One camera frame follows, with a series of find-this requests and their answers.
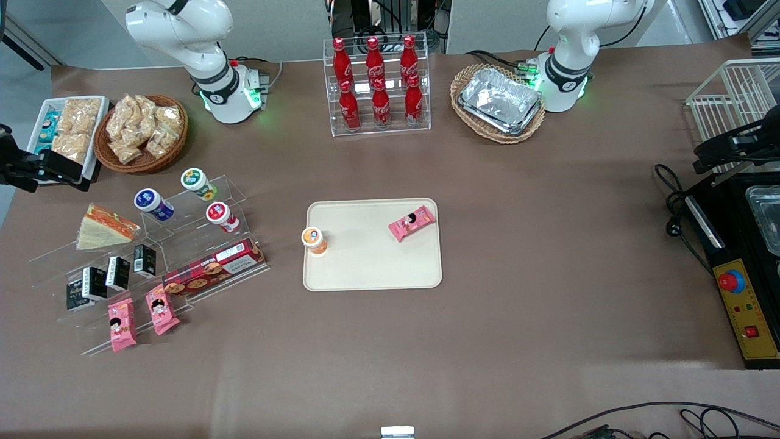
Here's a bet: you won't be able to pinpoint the white wire rack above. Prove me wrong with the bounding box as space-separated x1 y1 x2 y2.
685 58 780 184

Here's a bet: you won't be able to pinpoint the beige plastic tray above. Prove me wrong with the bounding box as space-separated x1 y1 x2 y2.
303 198 443 291

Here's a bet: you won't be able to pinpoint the light woven wicker basket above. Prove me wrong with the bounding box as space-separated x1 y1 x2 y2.
450 63 547 145

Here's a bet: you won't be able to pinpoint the blue lid cup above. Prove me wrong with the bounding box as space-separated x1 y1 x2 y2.
134 188 176 222

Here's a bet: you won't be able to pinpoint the looped black cable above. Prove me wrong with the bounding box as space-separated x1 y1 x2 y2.
679 407 780 439

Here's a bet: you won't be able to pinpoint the dark diagonal bar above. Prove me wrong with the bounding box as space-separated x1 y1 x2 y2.
0 24 46 69

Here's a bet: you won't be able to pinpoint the clear acrylic stepped stand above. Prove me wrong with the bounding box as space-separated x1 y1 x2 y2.
27 175 270 357

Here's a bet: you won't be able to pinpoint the green lid cup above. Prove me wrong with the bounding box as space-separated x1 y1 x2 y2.
180 168 218 202

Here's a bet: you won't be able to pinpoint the clear bag fried snacks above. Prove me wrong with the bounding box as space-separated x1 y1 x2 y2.
105 101 138 147
108 137 144 165
145 105 183 158
122 95 158 126

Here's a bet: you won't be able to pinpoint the red cola bottle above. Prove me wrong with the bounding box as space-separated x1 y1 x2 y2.
371 78 392 127
339 79 361 130
364 37 386 83
404 74 424 126
399 35 420 80
332 38 354 83

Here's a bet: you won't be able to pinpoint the long black cable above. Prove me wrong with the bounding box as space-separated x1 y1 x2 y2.
539 401 780 439

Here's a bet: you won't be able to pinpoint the orange lid cup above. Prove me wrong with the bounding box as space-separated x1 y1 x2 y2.
302 227 328 255

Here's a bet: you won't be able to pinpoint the red lid cup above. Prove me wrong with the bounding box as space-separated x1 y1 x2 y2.
205 201 241 234

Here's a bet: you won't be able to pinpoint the clear acrylic bottle rack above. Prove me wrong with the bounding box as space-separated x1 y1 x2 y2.
322 32 431 137

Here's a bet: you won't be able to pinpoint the aluminium foil tray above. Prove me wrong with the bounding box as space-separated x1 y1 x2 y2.
457 67 543 136

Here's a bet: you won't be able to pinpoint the black power cable with plug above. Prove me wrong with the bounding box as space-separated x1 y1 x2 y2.
654 163 714 275

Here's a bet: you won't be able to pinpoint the white rectangular bin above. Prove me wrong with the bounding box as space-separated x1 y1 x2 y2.
26 96 110 182

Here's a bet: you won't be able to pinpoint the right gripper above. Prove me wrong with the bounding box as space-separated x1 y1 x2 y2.
0 125 85 193

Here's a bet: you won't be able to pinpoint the grey equipment rack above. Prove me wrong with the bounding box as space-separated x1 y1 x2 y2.
698 0 780 43

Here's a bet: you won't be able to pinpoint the brown round wicker basket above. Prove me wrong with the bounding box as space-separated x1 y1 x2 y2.
94 94 189 175

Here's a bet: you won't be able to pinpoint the triangle sandwich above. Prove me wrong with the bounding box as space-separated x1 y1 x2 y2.
76 203 141 251

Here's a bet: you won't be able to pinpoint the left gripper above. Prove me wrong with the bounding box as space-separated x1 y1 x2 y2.
693 115 780 174

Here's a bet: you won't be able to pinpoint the clear rectangular food container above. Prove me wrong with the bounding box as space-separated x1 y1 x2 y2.
745 185 780 257

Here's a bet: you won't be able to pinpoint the red cookie box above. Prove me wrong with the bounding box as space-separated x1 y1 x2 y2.
162 238 267 298

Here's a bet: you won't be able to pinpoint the black equipment frame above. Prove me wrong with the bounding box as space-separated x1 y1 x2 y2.
329 0 452 52

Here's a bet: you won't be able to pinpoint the rice cracker pack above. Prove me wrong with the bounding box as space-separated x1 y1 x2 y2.
51 133 92 166
59 98 102 135

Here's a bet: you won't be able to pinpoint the black base cable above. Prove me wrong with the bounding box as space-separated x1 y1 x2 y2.
466 50 537 74

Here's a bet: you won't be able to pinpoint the pink snack packet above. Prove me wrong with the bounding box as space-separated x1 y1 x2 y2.
108 298 138 353
388 205 438 243
145 284 181 336

